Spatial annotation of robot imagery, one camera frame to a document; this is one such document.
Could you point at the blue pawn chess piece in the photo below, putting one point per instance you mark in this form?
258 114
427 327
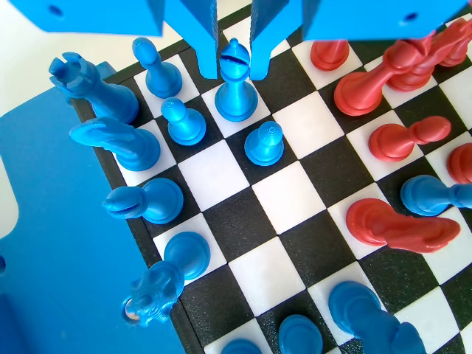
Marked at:
300 335
184 127
162 79
263 147
424 195

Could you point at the blue rook chess piece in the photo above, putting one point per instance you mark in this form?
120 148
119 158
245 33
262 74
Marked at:
239 348
107 96

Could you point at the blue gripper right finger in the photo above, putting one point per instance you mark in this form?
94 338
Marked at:
280 18

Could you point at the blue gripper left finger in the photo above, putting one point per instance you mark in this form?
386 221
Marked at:
188 22

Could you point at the black and white chess board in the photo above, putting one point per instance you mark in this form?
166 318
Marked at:
287 195

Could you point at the blue queen chess piece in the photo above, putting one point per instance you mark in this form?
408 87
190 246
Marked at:
186 254

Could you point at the blue base plate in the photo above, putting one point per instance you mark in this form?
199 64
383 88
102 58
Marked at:
73 221

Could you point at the blue knight chess piece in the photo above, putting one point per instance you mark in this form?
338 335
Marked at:
129 144
354 306

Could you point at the red pawn chess piece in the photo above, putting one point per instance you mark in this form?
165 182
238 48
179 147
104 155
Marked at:
391 142
330 57

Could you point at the blue bishop chess piece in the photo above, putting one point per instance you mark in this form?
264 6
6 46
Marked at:
234 96
162 201

